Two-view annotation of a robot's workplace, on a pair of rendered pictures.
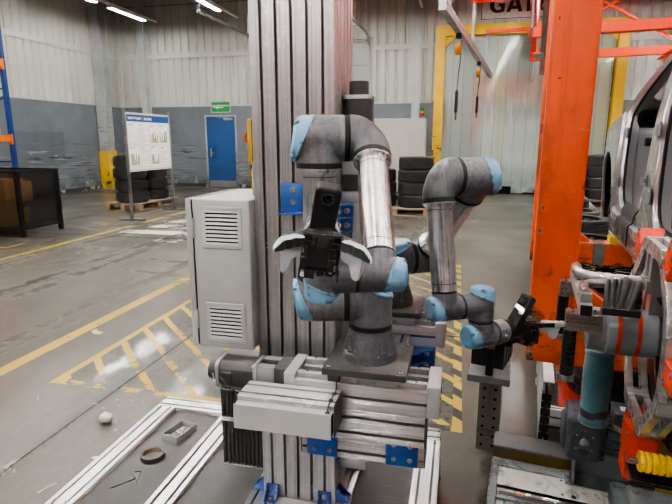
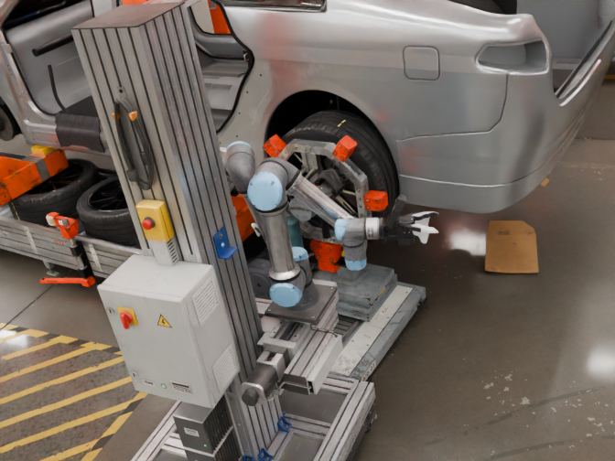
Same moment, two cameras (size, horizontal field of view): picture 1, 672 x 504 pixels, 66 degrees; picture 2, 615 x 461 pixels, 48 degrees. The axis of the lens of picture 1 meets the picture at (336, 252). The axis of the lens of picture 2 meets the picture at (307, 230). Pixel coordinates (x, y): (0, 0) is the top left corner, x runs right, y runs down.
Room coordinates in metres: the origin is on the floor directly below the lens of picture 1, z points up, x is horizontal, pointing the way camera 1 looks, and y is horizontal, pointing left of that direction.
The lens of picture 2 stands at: (0.65, 2.05, 2.46)
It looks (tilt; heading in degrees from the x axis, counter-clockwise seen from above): 31 degrees down; 286
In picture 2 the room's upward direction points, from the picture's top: 10 degrees counter-clockwise
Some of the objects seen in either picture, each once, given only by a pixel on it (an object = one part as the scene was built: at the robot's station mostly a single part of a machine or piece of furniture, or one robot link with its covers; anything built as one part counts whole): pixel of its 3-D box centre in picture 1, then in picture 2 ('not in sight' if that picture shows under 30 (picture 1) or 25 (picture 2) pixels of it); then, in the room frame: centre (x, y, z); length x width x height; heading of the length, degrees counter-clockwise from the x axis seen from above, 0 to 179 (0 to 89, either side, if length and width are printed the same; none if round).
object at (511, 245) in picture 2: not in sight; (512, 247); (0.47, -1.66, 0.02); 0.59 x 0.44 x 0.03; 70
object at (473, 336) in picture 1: (479, 334); not in sight; (1.52, -0.45, 0.81); 0.11 x 0.08 x 0.09; 115
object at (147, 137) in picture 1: (151, 163); not in sight; (9.94, 3.48, 0.97); 1.50 x 0.50 x 1.95; 167
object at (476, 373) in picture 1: (492, 360); not in sight; (2.18, -0.70, 0.44); 0.43 x 0.17 x 0.03; 160
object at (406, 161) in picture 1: (397, 185); not in sight; (10.18, -1.19, 0.55); 1.40 x 0.80 x 1.09; 75
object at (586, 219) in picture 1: (577, 226); not in sight; (6.13, -2.89, 0.39); 0.66 x 0.66 x 0.24
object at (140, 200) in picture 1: (142, 180); not in sight; (11.22, 4.16, 0.55); 1.40 x 0.80 x 1.09; 164
